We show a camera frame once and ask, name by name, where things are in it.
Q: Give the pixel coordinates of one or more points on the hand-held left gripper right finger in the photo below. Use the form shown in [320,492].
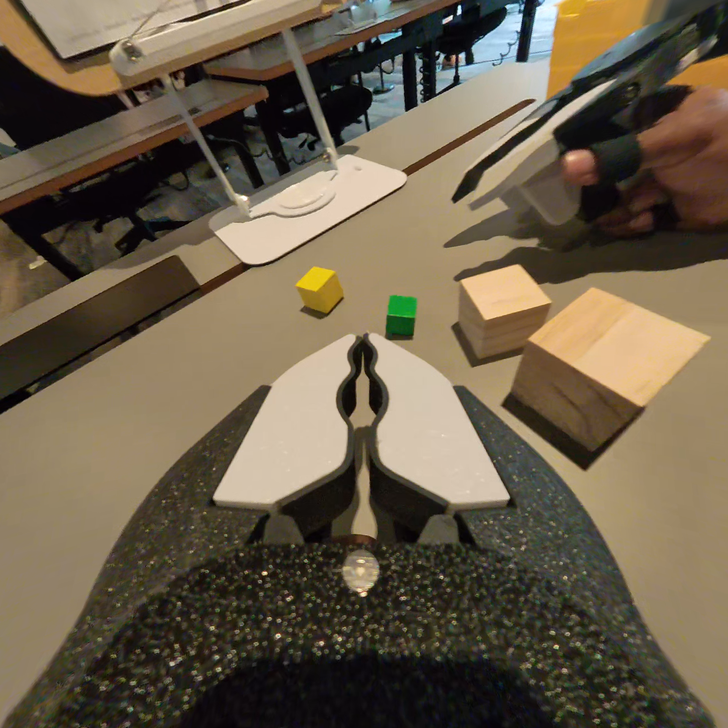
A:
[438,432]

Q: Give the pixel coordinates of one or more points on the black office chair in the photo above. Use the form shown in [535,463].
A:
[472,34]
[335,114]

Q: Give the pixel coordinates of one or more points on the yellow plastic crate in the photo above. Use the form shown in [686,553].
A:
[574,40]

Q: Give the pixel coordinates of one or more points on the person's right hand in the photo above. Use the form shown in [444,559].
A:
[694,159]

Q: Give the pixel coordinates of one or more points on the wooden desk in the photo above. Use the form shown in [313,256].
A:
[352,28]
[114,142]

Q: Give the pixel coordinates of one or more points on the large natural wooden cube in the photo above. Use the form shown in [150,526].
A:
[603,352]

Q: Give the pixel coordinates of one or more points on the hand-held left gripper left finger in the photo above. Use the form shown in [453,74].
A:
[290,432]

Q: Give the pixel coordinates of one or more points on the small natural wooden cube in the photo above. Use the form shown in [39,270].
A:
[500,310]

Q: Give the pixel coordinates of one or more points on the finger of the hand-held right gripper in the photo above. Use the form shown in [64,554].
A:
[523,170]
[546,116]

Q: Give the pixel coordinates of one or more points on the yellow wooden cube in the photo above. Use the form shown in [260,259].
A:
[318,287]

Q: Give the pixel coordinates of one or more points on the green wooden cube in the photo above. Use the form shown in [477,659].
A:
[401,315]

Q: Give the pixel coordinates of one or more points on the white stand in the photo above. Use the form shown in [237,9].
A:
[352,187]

